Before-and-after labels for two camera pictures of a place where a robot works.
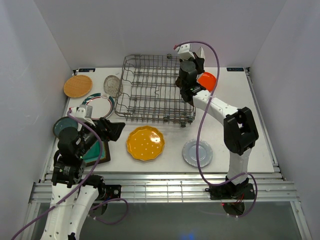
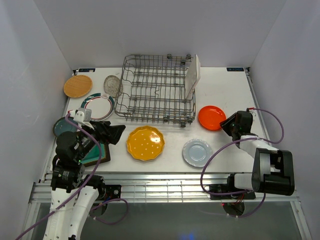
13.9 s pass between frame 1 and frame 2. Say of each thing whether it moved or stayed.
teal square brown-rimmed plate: stayed
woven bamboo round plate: stayed
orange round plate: moved
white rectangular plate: moved
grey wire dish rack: stayed
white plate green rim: stayed
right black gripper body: moved
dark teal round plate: stayed
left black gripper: stayed
